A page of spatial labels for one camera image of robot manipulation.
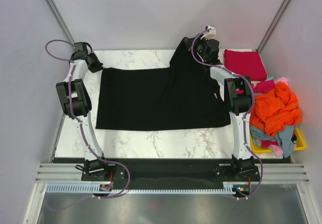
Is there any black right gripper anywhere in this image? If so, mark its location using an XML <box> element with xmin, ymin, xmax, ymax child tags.
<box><xmin>184</xmin><ymin>34</ymin><xmax>208</xmax><ymax>62</ymax></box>

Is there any black t shirt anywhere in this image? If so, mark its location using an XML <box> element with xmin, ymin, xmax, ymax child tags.
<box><xmin>96</xmin><ymin>38</ymin><xmax>230</xmax><ymax>131</ymax></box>

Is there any yellow plastic bin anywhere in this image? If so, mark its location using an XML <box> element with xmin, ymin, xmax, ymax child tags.
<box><xmin>250</xmin><ymin>127</ymin><xmax>306</xmax><ymax>156</ymax></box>

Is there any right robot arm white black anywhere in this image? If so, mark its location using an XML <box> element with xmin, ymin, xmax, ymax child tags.
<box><xmin>184</xmin><ymin>36</ymin><xmax>258</xmax><ymax>181</ymax></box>

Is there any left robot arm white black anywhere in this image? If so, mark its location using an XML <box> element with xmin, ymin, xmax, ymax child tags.
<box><xmin>56</xmin><ymin>42</ymin><xmax>111</xmax><ymax>180</ymax></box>

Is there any folded red t shirt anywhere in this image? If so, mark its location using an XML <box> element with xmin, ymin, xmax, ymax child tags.
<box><xmin>224</xmin><ymin>49</ymin><xmax>267</xmax><ymax>81</ymax></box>

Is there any magenta garment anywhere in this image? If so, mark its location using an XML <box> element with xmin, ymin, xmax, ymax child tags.
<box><xmin>254</xmin><ymin>80</ymin><xmax>275</xmax><ymax>94</ymax></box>

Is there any pink garment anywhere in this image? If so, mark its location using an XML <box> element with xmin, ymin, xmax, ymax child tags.
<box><xmin>266</xmin><ymin>77</ymin><xmax>288</xmax><ymax>85</ymax></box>

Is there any orange t shirt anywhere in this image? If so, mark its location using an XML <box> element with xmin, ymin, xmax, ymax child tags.
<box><xmin>250</xmin><ymin>82</ymin><xmax>302</xmax><ymax>137</ymax></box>

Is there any grey blue garment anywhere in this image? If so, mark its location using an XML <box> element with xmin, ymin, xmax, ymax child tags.
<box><xmin>250</xmin><ymin>125</ymin><xmax>297</xmax><ymax>158</ymax></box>

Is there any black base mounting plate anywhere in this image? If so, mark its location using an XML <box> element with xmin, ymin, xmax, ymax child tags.
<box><xmin>71</xmin><ymin>159</ymin><xmax>260</xmax><ymax>189</ymax></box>

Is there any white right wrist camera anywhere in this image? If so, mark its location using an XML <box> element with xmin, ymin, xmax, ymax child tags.
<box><xmin>201</xmin><ymin>26</ymin><xmax>216</xmax><ymax>40</ymax></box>

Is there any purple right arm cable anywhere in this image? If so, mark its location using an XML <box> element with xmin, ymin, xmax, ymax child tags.
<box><xmin>191</xmin><ymin>28</ymin><xmax>264</xmax><ymax>201</ymax></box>

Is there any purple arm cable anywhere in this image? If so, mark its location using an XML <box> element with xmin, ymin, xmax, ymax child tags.
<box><xmin>191</xmin><ymin>28</ymin><xmax>264</xmax><ymax>201</ymax></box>
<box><xmin>44</xmin><ymin>39</ymin><xmax>131</xmax><ymax>212</ymax></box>

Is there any left aluminium frame post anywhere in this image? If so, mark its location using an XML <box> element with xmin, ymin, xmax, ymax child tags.
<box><xmin>34</xmin><ymin>0</ymin><xmax>83</xmax><ymax>58</ymax></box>

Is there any aluminium frame post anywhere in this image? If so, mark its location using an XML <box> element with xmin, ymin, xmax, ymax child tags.
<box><xmin>34</xmin><ymin>0</ymin><xmax>83</xmax><ymax>58</ymax></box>
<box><xmin>256</xmin><ymin>0</ymin><xmax>292</xmax><ymax>53</ymax></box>

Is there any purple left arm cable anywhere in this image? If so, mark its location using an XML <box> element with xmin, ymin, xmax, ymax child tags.
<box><xmin>44</xmin><ymin>39</ymin><xmax>131</xmax><ymax>212</ymax></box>

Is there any right aluminium frame post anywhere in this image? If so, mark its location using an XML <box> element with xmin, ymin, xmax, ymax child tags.
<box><xmin>256</xmin><ymin>0</ymin><xmax>292</xmax><ymax>53</ymax></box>

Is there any aluminium front rail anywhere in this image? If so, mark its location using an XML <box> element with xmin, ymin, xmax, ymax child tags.
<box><xmin>36</xmin><ymin>164</ymin><xmax>309</xmax><ymax>184</ymax></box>

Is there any white slotted cable duct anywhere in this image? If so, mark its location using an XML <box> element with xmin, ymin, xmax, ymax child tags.
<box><xmin>46</xmin><ymin>183</ymin><xmax>235</xmax><ymax>194</ymax></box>

